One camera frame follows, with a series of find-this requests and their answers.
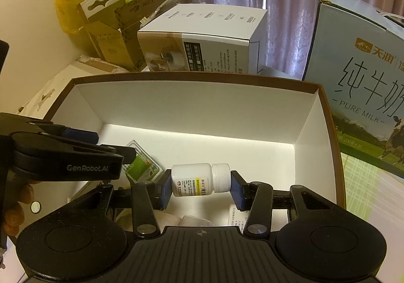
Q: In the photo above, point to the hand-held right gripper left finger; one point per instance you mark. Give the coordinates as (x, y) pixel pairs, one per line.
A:
(164, 194)

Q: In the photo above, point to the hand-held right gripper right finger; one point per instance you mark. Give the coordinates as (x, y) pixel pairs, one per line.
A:
(236, 191)

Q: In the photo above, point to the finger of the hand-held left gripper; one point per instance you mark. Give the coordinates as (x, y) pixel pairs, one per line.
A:
(80, 136)
(104, 152)

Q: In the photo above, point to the white waffle towel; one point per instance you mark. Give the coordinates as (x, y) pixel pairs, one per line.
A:
(167, 220)

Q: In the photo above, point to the green medicine box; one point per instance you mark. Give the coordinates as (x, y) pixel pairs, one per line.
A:
(142, 169)

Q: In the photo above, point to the white pill bottle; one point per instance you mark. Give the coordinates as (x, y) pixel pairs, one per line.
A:
(195, 179)

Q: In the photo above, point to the brown cardboard box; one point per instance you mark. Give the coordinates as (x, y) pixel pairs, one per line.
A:
(202, 106)

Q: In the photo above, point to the person's left hand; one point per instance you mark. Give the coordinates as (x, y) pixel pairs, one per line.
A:
(14, 216)

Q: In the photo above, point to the cream patterned sheet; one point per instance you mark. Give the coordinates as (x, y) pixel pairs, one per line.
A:
(53, 90)

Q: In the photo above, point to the flat brown cardboard sheet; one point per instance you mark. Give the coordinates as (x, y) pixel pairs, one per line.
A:
(97, 65)

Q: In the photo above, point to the yellow plastic bag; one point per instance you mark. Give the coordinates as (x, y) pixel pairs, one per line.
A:
(68, 8)

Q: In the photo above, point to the open brown cardboard carton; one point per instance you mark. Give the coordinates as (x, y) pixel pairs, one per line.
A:
(142, 8)

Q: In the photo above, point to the white appliance box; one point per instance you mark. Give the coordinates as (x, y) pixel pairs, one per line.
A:
(205, 37)

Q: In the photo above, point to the light blue milk carton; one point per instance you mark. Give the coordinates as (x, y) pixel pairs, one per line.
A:
(363, 81)

